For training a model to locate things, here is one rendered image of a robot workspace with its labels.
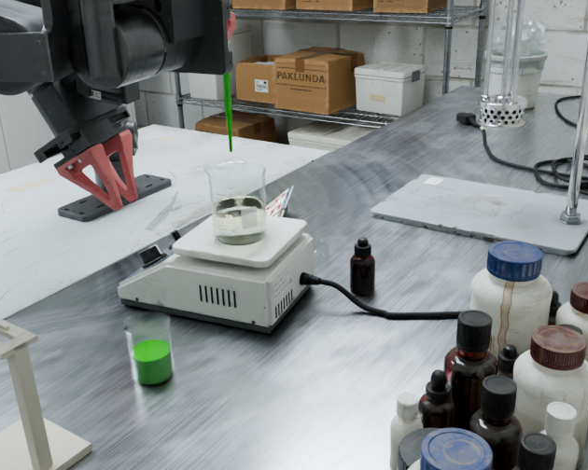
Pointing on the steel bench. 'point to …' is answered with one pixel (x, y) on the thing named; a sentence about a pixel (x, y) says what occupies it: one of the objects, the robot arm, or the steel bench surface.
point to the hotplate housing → (225, 288)
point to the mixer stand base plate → (489, 213)
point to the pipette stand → (37, 458)
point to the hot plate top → (187, 246)
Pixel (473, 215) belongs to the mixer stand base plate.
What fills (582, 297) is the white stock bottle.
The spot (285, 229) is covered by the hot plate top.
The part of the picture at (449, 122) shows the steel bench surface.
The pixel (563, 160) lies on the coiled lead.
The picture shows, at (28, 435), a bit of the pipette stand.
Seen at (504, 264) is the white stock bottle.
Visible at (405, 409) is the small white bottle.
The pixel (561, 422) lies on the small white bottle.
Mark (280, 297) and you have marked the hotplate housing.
